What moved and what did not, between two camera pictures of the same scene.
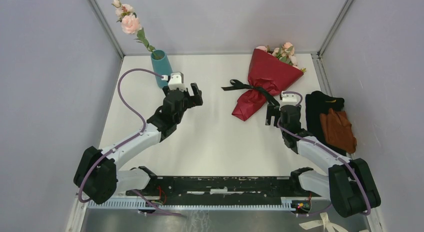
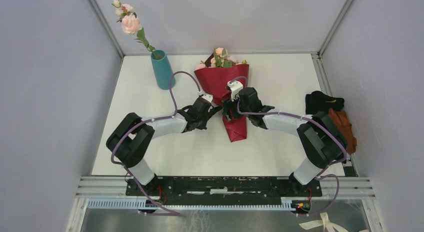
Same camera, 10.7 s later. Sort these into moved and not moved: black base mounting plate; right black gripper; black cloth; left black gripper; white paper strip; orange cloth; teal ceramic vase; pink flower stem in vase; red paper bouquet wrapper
Moved: right black gripper; left black gripper; red paper bouquet wrapper
Not moved: teal ceramic vase; black cloth; white paper strip; orange cloth; pink flower stem in vase; black base mounting plate
